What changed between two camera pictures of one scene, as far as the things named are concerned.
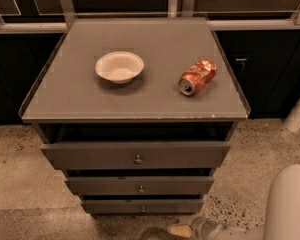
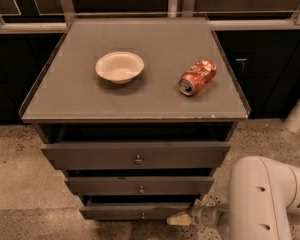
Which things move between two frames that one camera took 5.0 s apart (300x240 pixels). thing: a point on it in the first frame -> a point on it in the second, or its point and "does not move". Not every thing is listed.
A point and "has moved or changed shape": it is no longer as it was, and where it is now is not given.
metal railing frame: x=218 y=21 does not move
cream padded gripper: x=200 y=226 -> x=198 y=213
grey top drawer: x=136 y=155 does not move
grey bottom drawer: x=142 y=205 has moved or changed shape
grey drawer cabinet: x=137 y=113 does not move
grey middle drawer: x=141 y=186 does not move
